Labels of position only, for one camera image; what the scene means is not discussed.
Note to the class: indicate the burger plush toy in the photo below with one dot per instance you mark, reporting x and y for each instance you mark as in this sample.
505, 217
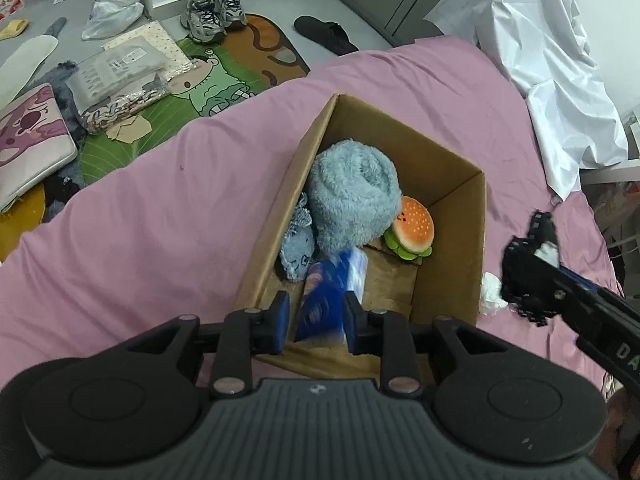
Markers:
412, 227

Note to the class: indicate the pink bed sheet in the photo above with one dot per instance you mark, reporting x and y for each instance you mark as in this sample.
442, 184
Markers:
150, 240

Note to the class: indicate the small blue knitted pouch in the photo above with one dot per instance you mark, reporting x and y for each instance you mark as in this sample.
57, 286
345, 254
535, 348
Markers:
296, 250

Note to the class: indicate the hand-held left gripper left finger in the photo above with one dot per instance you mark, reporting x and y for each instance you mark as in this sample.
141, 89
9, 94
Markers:
280, 320

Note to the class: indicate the fluffy blue towel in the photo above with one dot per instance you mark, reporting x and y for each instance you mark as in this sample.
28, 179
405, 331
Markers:
350, 190

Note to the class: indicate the grey plastic packet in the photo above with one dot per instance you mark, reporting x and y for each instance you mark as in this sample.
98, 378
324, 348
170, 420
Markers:
115, 70

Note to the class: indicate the blue tissue packet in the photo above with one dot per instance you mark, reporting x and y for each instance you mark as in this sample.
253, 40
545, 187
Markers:
322, 295

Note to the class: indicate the yellow slipper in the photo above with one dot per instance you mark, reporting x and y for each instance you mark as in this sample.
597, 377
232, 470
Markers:
14, 29

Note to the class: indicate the patterned pouch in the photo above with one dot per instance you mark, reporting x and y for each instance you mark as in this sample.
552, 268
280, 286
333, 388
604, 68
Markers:
125, 105

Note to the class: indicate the beige paper piece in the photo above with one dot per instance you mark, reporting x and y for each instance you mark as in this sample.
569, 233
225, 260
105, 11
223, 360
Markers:
130, 129

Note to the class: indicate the black slipper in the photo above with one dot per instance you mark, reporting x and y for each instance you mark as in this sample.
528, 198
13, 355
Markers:
325, 32

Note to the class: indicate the cartoon floor mat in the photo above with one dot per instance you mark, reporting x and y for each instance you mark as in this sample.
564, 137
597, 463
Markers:
220, 95

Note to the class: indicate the black lace cloth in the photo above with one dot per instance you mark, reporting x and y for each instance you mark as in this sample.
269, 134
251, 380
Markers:
515, 270

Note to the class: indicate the grey fuzzy rug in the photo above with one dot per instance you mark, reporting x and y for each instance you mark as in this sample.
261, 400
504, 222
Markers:
67, 95

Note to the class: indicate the brown cardboard box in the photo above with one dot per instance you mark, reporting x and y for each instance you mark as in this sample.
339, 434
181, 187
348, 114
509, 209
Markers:
450, 240

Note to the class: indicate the crumpled white tissue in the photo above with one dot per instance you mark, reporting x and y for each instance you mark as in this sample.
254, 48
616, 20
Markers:
492, 292

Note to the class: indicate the polka dot packet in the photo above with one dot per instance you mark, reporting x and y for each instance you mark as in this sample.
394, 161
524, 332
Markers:
150, 40

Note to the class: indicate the grey sneaker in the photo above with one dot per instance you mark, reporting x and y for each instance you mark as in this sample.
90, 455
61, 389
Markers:
232, 7
202, 20

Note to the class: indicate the pink cartoon cushion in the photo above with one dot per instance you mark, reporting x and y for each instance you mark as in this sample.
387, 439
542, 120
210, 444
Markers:
30, 140

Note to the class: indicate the white shoe insole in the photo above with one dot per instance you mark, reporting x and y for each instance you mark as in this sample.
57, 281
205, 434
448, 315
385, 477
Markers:
25, 65

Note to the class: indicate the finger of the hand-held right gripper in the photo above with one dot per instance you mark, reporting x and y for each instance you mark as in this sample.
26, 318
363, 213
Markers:
580, 280
562, 292

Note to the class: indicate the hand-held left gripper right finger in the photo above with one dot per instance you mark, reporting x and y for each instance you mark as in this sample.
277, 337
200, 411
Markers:
351, 325

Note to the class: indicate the white cover sheet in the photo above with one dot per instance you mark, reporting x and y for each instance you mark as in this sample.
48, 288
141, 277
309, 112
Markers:
550, 60

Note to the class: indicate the white desk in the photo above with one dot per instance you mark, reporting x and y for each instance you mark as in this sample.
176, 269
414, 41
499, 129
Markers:
612, 174

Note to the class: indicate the grey sock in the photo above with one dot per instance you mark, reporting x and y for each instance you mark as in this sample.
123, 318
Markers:
55, 26

